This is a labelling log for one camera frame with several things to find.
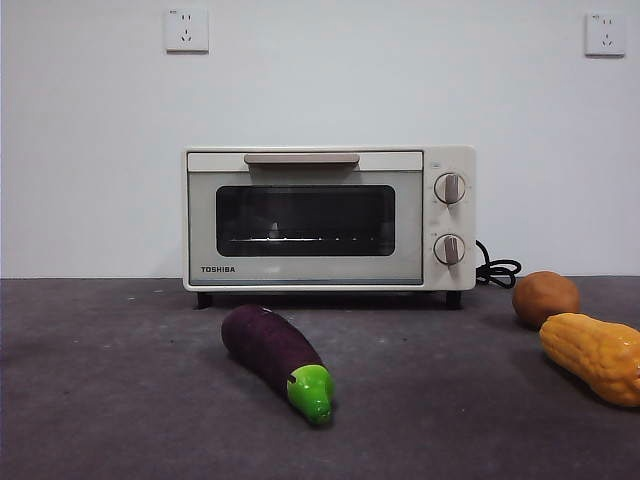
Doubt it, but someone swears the glass oven door with handle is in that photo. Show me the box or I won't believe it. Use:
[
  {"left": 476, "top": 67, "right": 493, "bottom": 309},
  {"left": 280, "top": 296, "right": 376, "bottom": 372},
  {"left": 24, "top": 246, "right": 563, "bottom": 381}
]
[{"left": 186, "top": 150, "right": 425, "bottom": 287}]

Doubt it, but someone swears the brown potato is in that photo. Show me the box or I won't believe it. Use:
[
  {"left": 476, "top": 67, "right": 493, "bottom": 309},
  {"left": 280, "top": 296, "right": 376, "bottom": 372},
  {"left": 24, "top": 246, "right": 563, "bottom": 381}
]
[{"left": 512, "top": 270, "right": 582, "bottom": 331}]

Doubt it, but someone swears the oven timer knob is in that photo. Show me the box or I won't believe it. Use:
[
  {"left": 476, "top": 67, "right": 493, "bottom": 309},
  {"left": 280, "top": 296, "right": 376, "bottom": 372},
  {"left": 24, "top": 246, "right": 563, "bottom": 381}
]
[{"left": 432, "top": 233, "right": 467, "bottom": 267}]

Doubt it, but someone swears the white Toshiba toaster oven body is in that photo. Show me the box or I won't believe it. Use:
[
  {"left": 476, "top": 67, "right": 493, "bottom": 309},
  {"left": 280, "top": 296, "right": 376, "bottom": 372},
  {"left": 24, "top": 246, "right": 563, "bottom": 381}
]
[{"left": 181, "top": 144, "right": 477, "bottom": 311}]

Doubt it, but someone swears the oven temperature knob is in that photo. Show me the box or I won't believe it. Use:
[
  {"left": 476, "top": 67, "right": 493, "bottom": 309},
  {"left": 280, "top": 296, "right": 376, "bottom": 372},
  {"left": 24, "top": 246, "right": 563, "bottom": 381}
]
[{"left": 433, "top": 172, "right": 469, "bottom": 207}]

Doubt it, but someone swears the purple eggplant with green stem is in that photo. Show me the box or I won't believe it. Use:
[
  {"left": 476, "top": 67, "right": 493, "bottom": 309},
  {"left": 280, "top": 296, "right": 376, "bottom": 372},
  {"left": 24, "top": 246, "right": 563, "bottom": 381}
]
[{"left": 221, "top": 304, "right": 335, "bottom": 428}]

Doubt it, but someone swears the yellow corn cob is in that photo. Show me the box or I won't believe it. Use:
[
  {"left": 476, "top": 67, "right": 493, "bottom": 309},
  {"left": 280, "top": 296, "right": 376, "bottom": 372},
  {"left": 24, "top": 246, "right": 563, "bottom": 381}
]
[{"left": 538, "top": 312, "right": 640, "bottom": 409}]

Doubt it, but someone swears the wire oven rack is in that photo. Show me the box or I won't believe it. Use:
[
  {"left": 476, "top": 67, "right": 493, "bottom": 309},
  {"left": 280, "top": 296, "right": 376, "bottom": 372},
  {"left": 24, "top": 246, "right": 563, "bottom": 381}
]
[{"left": 227, "top": 232, "right": 382, "bottom": 246}]

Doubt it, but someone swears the black oven power cable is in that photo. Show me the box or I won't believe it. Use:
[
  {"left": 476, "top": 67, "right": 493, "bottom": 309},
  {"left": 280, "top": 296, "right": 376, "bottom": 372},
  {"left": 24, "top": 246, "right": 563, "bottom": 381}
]
[{"left": 473, "top": 238, "right": 522, "bottom": 290}]

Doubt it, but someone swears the white wall socket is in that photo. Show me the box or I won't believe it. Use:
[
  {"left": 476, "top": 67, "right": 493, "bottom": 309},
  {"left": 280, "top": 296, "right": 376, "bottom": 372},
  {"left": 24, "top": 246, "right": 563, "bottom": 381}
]
[
  {"left": 165, "top": 6, "right": 210, "bottom": 55},
  {"left": 584, "top": 12, "right": 627, "bottom": 58}
]

